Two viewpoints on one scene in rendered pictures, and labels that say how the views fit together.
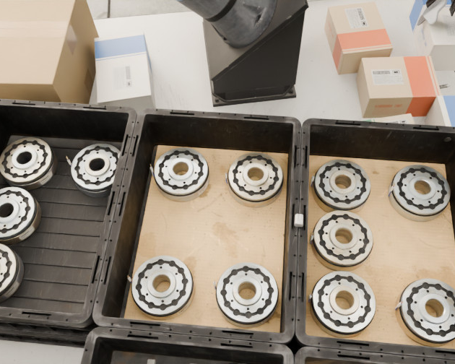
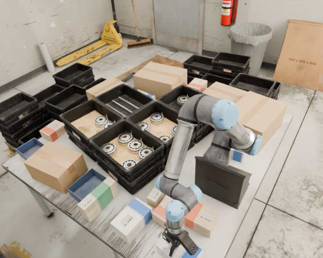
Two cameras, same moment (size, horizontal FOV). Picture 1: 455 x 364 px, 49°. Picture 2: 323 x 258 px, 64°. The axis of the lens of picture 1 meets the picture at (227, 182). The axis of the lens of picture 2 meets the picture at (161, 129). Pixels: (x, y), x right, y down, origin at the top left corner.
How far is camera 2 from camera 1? 165 cm
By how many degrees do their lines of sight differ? 71
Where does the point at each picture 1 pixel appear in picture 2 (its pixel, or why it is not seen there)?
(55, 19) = (247, 123)
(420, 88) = (159, 209)
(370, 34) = (195, 214)
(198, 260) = (157, 126)
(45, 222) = not seen: hidden behind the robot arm
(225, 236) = (158, 132)
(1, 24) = (253, 113)
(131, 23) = (263, 165)
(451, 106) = (144, 208)
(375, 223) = (133, 156)
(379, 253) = (126, 152)
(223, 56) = not seen: hidden behind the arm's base
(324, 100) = not seen: hidden behind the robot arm
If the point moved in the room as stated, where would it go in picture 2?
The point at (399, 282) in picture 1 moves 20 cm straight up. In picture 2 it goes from (118, 151) to (113, 128)
